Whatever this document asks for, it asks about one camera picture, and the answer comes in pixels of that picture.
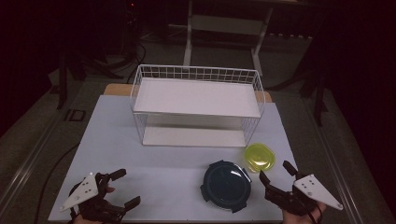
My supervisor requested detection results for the right hand-held gripper cable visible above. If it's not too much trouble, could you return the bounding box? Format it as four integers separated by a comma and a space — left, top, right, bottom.
311, 202, 324, 224

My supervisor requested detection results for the black square floor plate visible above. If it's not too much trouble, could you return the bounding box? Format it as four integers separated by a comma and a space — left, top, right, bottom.
64, 108, 87, 122

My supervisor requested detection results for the black floor cable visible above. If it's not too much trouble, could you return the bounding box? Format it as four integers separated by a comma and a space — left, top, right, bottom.
33, 142, 80, 224

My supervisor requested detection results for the person's right hand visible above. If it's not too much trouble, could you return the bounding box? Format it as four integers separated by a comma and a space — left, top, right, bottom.
281, 202, 327, 224

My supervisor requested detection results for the white metal table frame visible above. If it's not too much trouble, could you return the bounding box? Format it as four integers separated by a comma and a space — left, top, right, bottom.
182, 0, 275, 77

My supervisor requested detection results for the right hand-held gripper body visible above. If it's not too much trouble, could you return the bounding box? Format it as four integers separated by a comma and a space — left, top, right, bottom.
264, 174, 344, 217

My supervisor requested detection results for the round container with dark blue lid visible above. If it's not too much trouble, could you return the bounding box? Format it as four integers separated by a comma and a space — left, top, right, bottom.
200, 160, 252, 214

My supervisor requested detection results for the yellow-green lidded container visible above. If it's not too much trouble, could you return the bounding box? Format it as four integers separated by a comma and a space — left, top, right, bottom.
243, 142, 276, 173

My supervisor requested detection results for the white wire shelf rack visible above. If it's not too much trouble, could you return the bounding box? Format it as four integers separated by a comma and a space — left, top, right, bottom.
130, 63, 266, 147

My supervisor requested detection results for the black looped cable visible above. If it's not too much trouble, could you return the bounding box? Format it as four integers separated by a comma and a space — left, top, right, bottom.
125, 41, 148, 85

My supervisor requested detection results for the black metal stand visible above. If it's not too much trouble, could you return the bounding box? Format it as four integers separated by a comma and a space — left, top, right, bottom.
267, 59, 330, 127
56, 46, 124, 110

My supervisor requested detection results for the metal floor rail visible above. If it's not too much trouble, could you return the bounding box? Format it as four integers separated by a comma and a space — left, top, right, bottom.
304, 98, 367, 224
0, 119, 62, 216

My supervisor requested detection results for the person's left hand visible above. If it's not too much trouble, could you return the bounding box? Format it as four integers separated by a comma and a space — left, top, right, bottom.
73, 186, 117, 224

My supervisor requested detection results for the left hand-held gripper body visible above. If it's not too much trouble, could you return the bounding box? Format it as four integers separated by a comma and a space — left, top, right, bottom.
60, 173, 126, 224

